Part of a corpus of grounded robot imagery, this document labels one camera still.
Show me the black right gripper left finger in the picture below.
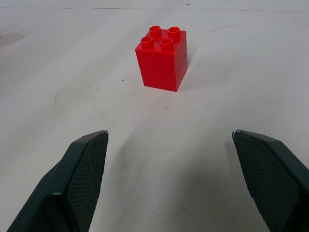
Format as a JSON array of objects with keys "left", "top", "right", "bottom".
[{"left": 6, "top": 130, "right": 109, "bottom": 232}]

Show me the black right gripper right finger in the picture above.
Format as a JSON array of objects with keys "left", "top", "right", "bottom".
[{"left": 231, "top": 129, "right": 309, "bottom": 232}]

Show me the red toy brick stack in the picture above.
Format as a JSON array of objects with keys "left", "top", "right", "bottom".
[{"left": 135, "top": 25, "right": 188, "bottom": 93}]

